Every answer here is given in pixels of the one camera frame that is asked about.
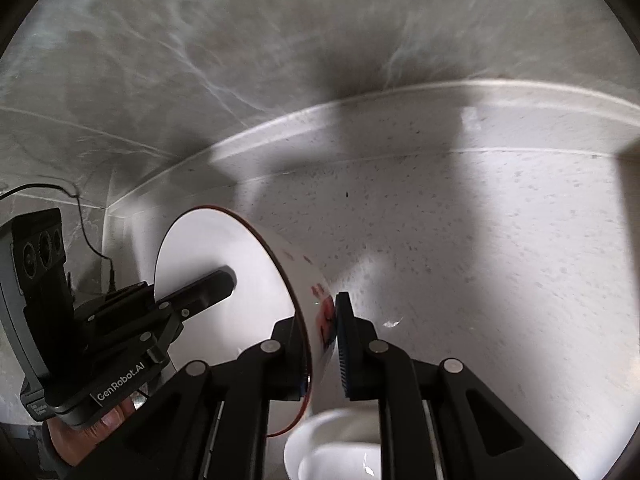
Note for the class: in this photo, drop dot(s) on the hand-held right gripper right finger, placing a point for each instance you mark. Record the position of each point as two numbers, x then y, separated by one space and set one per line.
345 350

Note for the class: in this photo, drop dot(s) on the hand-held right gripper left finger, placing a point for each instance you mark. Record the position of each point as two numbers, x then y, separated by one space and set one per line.
285 355

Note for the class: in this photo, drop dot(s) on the person's left hand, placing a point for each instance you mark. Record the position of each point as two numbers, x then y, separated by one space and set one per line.
85 435

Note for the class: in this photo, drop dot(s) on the white bowl with red rim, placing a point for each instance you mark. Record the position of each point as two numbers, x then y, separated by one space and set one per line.
225 250

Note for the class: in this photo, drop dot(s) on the white ceramic bowl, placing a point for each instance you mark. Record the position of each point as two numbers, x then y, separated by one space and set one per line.
330 440

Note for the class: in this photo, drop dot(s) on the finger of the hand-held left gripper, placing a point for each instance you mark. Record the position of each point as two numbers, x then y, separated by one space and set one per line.
205 290

